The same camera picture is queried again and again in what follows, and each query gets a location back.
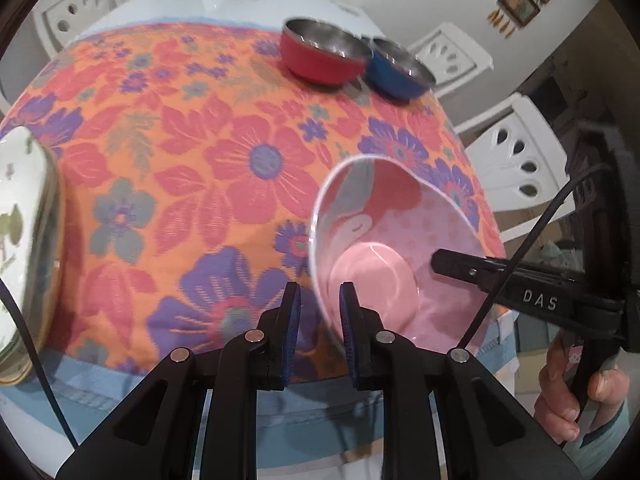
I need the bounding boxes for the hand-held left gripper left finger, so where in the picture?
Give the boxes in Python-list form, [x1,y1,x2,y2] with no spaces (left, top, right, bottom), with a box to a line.
[55,282,303,480]

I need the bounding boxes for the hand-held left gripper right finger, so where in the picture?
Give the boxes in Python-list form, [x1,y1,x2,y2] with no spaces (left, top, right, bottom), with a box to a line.
[339,281,583,480]

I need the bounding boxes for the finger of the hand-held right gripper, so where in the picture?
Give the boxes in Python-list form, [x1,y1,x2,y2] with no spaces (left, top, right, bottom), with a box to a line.
[431,248,622,342]

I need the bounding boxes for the pink cartoon bowl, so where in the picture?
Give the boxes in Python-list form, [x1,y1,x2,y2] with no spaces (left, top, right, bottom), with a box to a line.
[307,155,493,356]

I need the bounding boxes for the large oval green flower plate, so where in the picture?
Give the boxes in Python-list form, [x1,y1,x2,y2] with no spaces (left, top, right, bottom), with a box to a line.
[0,160,67,387]

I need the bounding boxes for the person's right hand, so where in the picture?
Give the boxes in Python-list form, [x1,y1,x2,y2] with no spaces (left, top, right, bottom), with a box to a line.
[535,332,632,443]

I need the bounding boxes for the light blue cloth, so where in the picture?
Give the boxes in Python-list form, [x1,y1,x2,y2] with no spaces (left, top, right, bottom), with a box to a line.
[0,310,518,480]

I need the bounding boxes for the white plastic chair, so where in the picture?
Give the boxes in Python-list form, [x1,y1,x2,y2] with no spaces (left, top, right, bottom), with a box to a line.
[32,0,118,58]
[455,92,571,243]
[407,22,495,98]

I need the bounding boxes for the orange floral tablecloth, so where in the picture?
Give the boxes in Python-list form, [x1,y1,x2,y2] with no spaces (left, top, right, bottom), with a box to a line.
[0,21,506,386]

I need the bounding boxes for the blue steel bowl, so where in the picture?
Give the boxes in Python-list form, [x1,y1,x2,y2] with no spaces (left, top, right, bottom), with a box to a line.
[363,36,437,101]

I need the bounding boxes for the hanging yellow ornaments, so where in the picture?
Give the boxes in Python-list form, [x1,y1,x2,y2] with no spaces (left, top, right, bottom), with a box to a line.
[487,7,518,38]

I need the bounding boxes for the red steel bowl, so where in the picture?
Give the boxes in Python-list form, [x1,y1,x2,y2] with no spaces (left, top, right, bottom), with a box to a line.
[279,18,373,90]

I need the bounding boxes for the black cable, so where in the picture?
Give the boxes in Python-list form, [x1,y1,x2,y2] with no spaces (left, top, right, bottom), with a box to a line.
[459,162,613,350]
[0,280,81,448]

